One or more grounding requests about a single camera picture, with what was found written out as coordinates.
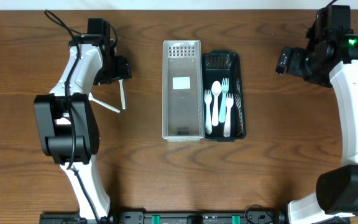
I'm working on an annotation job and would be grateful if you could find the white spoon in basket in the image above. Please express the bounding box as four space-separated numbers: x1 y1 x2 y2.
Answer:
211 81 221 126

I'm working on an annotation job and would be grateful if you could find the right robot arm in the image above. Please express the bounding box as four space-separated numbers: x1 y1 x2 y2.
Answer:
276 32 358 223

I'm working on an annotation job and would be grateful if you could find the teal plastic fork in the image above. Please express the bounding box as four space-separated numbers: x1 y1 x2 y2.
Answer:
219 78 229 123

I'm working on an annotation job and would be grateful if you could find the white plastic spoon upper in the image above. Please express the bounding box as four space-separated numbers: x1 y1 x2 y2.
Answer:
88 92 121 113

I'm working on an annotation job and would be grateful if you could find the clear plastic basket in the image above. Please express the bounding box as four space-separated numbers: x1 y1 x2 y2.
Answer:
162 40 204 142

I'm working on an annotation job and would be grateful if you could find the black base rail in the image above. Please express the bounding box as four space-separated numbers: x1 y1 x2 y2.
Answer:
39 205 289 224

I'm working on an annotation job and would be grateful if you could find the black plastic basket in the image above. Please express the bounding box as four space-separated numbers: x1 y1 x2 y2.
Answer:
202 50 246 142

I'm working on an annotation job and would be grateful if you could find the white plastic fork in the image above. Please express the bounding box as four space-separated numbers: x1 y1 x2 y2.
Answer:
204 90 212 134
223 93 234 137

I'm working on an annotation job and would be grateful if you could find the white label sticker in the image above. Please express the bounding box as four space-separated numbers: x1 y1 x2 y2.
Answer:
172 77 191 90

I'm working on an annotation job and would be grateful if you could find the translucent plastic spoon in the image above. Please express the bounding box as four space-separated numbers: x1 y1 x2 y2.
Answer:
119 79 126 110

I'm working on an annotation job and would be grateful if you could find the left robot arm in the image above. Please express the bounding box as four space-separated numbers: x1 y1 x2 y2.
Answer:
34 44 117 223

